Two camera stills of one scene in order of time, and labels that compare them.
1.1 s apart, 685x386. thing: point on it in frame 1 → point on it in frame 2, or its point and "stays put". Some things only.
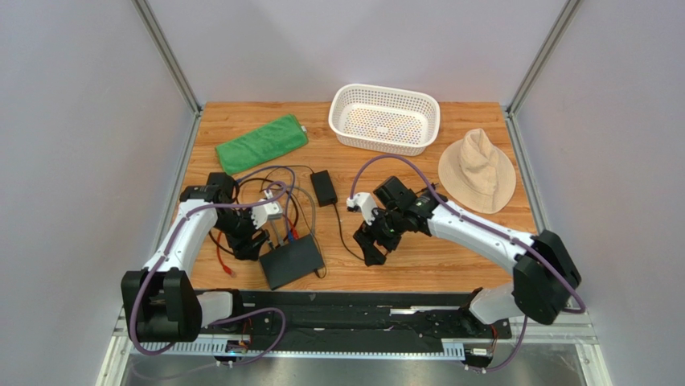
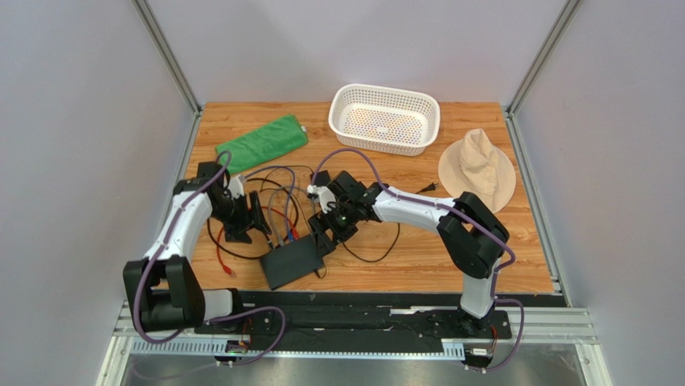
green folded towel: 262,145 stays put
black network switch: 292,261 stays put
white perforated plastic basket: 383,120 stays put
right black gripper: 376,233 → 332,228
